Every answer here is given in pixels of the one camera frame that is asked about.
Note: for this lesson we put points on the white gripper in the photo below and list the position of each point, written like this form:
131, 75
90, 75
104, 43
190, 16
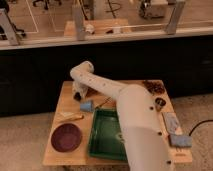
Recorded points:
81, 88

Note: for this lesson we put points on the black eraser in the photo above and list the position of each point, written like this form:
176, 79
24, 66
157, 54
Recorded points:
77, 96

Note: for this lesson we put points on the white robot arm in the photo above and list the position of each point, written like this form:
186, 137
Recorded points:
145, 146

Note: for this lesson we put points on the thin brush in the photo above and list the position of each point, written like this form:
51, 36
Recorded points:
104, 102

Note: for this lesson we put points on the yellow banana toy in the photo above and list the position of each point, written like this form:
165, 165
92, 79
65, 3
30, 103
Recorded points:
73, 118

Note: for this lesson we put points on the green plastic tray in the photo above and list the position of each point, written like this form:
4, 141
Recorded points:
105, 137

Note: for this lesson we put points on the dark brown grape bunch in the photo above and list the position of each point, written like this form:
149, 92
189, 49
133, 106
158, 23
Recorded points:
154, 87

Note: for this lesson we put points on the black small cup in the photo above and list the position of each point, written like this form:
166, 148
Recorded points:
159, 103

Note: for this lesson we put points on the grey blue cloth pad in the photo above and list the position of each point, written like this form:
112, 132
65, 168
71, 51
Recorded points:
172, 124

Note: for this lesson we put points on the blue sponge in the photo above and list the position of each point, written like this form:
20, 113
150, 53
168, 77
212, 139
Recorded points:
181, 141

